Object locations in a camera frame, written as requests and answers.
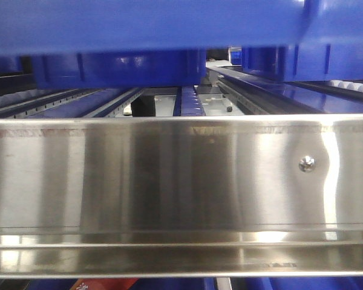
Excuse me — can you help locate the blue plastic bin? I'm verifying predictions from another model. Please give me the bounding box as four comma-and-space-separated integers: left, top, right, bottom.
0, 1, 363, 56

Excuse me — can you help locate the blue bin behind left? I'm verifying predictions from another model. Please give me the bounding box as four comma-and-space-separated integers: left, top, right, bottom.
31, 50, 206, 89

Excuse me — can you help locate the blue bin behind right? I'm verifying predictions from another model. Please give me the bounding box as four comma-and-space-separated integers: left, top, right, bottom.
242, 43, 363, 82

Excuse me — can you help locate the blue roller track centre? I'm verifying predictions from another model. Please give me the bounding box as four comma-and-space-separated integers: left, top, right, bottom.
173, 86, 206, 117

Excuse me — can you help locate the stainless steel rail panel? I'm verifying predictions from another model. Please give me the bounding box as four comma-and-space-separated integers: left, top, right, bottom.
0, 114, 363, 279

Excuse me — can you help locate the silver rail screw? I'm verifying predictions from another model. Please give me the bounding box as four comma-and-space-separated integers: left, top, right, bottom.
298, 155, 316, 173

